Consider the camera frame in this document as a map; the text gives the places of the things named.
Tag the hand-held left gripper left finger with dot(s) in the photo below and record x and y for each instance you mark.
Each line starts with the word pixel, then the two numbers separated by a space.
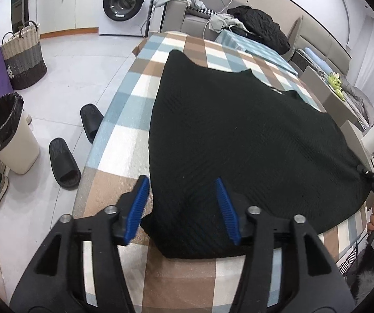
pixel 138 208

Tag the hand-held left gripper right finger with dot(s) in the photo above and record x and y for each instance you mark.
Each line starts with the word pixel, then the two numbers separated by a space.
pixel 227 212

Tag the black knit sweater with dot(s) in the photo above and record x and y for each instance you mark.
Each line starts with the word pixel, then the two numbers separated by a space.
pixel 239 137

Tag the person's right forearm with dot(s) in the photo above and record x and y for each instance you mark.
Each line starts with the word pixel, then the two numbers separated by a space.
pixel 372 274

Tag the black slipper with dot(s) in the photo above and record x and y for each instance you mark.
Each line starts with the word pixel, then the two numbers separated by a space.
pixel 90 120
pixel 63 163

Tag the grey bedding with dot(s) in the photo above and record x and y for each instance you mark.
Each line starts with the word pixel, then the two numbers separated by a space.
pixel 361 101

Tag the plaid blanket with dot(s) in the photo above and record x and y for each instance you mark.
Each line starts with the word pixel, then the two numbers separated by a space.
pixel 125 104

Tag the yellow green item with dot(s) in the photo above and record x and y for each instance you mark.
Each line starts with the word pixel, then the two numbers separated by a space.
pixel 335 83

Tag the cream trash bin black liner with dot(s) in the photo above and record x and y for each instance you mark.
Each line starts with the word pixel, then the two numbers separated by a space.
pixel 19 150

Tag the light blue pillow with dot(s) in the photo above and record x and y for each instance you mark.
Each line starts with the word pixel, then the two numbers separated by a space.
pixel 317 57

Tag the white washing machine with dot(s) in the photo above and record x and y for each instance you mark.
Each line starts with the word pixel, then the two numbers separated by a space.
pixel 121 22

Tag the woven laundry basket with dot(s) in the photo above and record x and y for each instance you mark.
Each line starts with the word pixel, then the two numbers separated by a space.
pixel 23 58

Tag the black jacket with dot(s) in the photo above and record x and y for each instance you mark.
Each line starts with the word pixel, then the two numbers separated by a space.
pixel 262 26

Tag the grey sofa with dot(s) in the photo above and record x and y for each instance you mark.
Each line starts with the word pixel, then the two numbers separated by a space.
pixel 193 24

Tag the grey garment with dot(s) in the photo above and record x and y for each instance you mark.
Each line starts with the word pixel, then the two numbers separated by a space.
pixel 222 21

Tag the black white striped cloth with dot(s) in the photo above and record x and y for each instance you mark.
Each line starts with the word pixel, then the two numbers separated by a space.
pixel 203 10

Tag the white cabinet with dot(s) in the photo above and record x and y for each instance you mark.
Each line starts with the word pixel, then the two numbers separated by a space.
pixel 63 9

